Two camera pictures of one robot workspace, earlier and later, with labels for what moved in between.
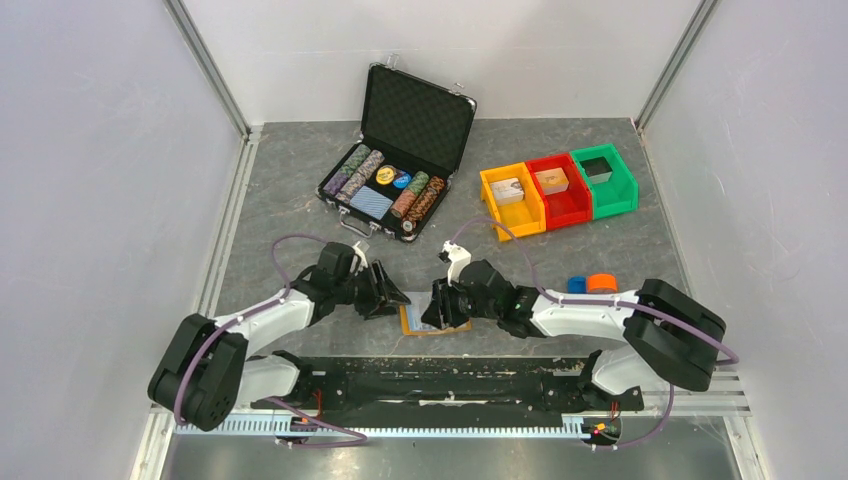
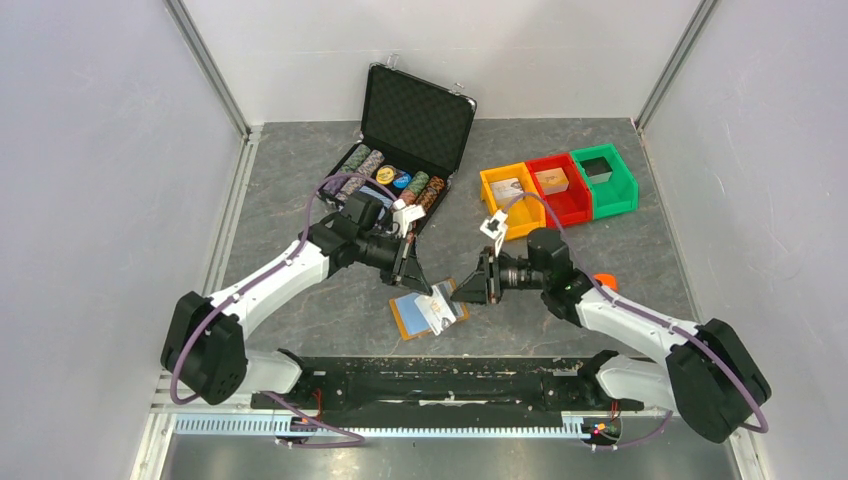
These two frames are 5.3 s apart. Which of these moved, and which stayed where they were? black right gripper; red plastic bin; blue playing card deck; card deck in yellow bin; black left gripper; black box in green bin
Moved: black left gripper; black right gripper
Stayed: blue playing card deck; red plastic bin; black box in green bin; card deck in yellow bin
